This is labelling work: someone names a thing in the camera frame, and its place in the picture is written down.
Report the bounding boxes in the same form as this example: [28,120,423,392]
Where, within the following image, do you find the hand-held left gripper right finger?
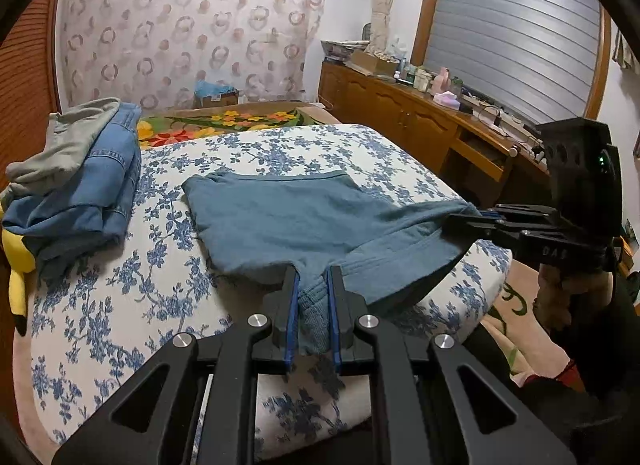
[325,265,576,465]

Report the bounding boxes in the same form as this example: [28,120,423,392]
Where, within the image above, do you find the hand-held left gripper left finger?
[52,265,301,465]

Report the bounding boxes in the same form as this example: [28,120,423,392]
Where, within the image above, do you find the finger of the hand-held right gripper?
[480,204,558,226]
[444,214,531,247]

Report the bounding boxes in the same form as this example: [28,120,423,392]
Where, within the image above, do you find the teal pants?
[181,169,483,357]

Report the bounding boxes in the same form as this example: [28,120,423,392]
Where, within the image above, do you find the person's right forearm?
[570,245,640,396]

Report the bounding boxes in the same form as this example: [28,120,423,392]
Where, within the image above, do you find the person's right hand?
[532,265,616,341]

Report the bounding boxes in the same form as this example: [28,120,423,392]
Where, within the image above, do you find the wooden sideboard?
[318,61,551,196]

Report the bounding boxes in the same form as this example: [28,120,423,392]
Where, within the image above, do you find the cluster of toiletry bottles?
[397,57,463,94]

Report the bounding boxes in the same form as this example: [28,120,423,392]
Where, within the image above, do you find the grey window blind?
[422,0,601,116]

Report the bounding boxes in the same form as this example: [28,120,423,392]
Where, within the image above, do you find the white blue floral bedsheet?
[30,124,513,461]

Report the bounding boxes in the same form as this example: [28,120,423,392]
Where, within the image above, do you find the open cardboard box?
[347,50,399,77]

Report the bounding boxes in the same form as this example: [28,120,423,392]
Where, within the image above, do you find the stack of papers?
[321,39,372,62]

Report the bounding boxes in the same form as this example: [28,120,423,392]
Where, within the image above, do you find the cardboard box on floor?
[194,90,240,110]

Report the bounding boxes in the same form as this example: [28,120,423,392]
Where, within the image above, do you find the folded blue denim jeans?
[1,102,143,281]

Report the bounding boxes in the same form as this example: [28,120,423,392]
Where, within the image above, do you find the crumpled blue cloth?
[194,79,236,96]

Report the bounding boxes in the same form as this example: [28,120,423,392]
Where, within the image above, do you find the yellow plush toy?
[0,229,37,337]

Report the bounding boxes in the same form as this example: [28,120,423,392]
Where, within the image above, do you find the folded grey garment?
[5,97,122,196]

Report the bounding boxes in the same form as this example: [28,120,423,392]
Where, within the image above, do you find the circle patterned curtain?
[52,0,326,113]

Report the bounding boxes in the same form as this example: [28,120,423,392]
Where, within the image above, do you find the brown slatted wooden wardrobe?
[0,0,63,186]

